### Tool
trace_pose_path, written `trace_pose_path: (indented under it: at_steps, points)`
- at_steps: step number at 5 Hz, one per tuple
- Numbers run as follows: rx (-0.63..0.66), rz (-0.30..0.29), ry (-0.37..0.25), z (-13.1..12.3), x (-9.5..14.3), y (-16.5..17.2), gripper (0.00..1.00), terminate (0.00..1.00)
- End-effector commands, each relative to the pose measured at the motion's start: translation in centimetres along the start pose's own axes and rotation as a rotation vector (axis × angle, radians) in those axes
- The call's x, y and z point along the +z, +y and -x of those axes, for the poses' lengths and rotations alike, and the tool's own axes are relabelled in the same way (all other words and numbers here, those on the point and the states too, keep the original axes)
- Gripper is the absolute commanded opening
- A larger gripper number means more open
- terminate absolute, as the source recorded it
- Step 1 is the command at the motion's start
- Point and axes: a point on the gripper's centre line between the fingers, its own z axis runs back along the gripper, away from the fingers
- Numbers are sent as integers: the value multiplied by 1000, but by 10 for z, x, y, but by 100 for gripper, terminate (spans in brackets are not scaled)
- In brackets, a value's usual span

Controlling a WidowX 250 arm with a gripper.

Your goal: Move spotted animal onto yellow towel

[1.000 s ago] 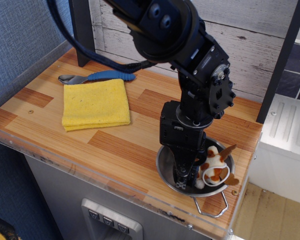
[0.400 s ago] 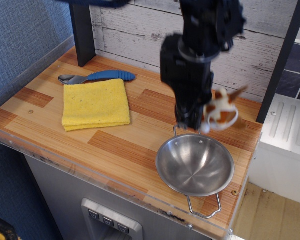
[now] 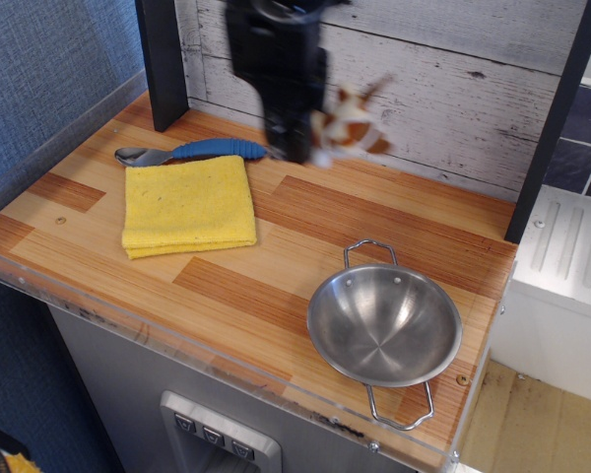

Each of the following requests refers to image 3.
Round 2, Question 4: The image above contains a blue handled metal spoon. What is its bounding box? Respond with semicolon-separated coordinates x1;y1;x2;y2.
114;138;267;168

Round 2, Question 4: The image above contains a black left vertical post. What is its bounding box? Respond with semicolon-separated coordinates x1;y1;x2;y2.
135;0;189;132

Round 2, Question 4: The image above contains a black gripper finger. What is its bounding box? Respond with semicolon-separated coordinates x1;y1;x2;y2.
264;110;311;164

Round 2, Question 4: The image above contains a spotted plush animal toy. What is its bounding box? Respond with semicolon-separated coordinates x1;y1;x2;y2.
308;75;393;169

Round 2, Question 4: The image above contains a yellow object bottom left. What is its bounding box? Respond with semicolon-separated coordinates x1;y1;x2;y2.
5;453;41;473

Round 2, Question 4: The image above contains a black vertical post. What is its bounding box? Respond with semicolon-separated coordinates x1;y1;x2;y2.
135;0;189;132
504;0;591;244

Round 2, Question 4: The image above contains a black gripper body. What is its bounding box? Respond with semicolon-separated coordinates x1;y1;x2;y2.
225;1;331;114

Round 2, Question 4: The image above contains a folded yellow towel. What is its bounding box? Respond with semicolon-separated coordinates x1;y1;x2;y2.
121;156;257;259

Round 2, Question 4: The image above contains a grey control panel with buttons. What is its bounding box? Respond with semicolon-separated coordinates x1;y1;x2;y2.
160;390;283;472

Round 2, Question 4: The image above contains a steel bowl with handles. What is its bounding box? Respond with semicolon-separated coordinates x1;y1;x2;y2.
306;240;463;432

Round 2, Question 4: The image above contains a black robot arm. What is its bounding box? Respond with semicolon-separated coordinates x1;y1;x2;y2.
225;1;337;164

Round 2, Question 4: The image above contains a white ribbed appliance top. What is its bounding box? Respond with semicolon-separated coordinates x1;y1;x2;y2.
513;185;591;306

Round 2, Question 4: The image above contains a black right vertical post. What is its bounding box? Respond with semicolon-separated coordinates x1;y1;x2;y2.
504;0;591;244

